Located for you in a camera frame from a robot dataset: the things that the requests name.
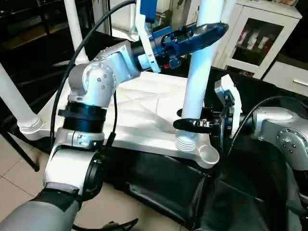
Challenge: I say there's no white plastic table top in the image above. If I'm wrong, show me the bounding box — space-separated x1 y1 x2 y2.
18 63 221 169

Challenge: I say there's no white glass-door cabinet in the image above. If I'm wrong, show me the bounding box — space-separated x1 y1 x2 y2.
188 0 303 80

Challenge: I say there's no black work mat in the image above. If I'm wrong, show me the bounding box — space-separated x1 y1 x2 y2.
0 19 308 231

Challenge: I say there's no white drawer unit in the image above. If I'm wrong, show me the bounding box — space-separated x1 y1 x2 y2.
262 62 308 97

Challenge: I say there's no black metal stand leg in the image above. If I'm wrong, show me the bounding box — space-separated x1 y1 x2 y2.
0 128 40 173

